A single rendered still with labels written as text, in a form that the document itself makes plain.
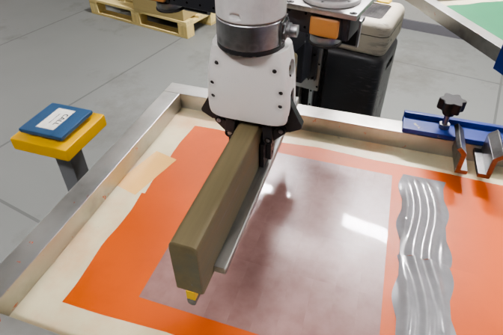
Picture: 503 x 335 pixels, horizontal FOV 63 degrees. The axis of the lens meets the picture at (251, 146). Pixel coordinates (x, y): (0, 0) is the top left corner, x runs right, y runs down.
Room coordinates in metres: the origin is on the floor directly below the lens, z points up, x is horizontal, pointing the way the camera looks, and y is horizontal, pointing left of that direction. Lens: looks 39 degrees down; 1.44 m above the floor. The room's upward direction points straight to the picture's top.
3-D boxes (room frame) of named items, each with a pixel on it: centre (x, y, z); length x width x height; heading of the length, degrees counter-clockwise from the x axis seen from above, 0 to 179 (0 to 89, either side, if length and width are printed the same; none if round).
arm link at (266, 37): (0.43, -0.01, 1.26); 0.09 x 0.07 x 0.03; 72
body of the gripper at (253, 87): (0.43, 0.00, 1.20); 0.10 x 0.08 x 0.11; 72
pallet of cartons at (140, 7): (3.87, 0.82, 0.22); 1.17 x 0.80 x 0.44; 61
